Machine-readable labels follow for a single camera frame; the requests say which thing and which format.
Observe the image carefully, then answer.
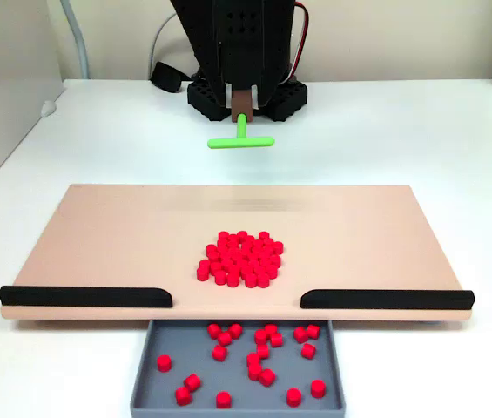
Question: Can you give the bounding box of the green T-shaped pusher tool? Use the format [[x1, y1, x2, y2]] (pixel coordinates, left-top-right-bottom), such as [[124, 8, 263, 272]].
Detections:
[[206, 89, 276, 152]]

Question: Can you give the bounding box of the red granule pile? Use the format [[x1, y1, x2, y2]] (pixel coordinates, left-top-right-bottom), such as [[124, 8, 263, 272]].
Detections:
[[196, 230, 285, 289]]

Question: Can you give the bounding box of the black plastic clamp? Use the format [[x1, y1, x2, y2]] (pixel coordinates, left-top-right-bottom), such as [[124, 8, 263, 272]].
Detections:
[[149, 61, 191, 93]]

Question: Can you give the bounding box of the beige flat board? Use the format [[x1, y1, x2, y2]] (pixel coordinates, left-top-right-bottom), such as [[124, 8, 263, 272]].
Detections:
[[0, 184, 475, 326]]

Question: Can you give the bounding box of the grey shallow tray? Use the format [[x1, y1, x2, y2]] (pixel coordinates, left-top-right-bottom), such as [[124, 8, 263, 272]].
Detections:
[[130, 319, 347, 418]]

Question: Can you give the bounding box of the red white black servo cable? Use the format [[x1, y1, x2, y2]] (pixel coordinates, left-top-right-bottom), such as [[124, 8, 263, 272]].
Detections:
[[288, 2, 311, 84]]

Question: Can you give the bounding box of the white USB cable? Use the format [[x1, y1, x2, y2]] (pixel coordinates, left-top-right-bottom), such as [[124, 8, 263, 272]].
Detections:
[[147, 11, 179, 82]]

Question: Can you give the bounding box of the pale grey cable conduit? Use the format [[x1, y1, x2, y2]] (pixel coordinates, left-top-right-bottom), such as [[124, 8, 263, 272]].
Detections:
[[60, 0, 90, 79]]

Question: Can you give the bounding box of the black edge rail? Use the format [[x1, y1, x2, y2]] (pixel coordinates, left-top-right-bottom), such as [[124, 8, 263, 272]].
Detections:
[[0, 285, 173, 309], [300, 288, 476, 311]]

